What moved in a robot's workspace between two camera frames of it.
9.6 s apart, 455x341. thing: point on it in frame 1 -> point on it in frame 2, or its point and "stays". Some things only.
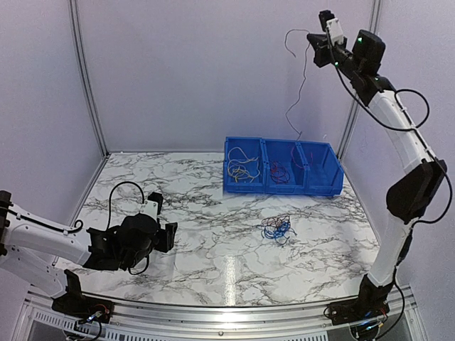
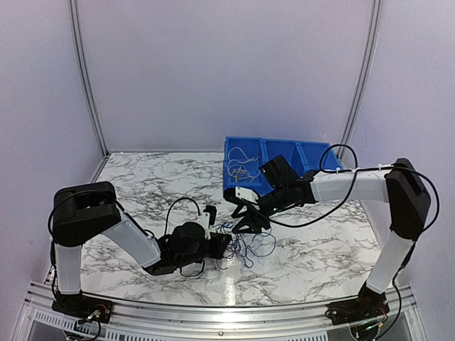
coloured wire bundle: [276, 227] -> [261, 244]
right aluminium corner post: [376, 8] stays
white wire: [240, 167] stays
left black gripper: [167, 237] -> [219, 246]
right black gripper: [316, 40] -> [254, 219]
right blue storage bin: [323, 175] stays
